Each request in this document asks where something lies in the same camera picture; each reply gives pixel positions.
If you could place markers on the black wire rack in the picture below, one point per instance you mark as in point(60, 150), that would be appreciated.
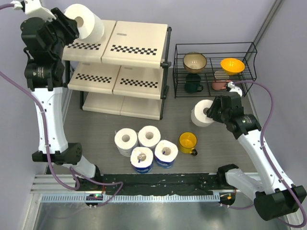
point(215, 53)

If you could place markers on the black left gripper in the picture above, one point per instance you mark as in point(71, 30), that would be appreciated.
point(67, 25)

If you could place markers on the dark green mug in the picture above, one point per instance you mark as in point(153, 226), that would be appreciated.
point(193, 83)

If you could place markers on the cream three-tier shelf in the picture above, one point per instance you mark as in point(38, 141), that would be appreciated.
point(125, 72)

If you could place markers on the yellow mug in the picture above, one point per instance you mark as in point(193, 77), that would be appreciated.
point(187, 143)

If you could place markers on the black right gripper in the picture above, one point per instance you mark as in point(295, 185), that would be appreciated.
point(213, 112)

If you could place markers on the beige ceramic bowl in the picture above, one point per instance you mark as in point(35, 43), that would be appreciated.
point(194, 62)

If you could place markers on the white slotted cable duct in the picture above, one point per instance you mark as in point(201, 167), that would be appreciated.
point(89, 198)

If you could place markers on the white paper towel roll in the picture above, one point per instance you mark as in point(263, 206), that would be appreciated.
point(126, 140)
point(198, 116)
point(90, 26)

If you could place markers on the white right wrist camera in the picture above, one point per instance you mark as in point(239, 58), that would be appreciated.
point(230, 87)

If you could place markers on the orange bowl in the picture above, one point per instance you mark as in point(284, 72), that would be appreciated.
point(232, 66)

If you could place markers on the floral print paper roll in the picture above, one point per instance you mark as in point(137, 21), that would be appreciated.
point(149, 136)

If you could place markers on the pink mug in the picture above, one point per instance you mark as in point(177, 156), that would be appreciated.
point(220, 84)

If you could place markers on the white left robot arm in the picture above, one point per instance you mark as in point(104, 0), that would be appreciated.
point(43, 73)

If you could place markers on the blue paper roll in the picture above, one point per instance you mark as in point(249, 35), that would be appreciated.
point(165, 153)
point(142, 159)

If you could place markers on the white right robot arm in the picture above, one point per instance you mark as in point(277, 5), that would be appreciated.
point(275, 195)

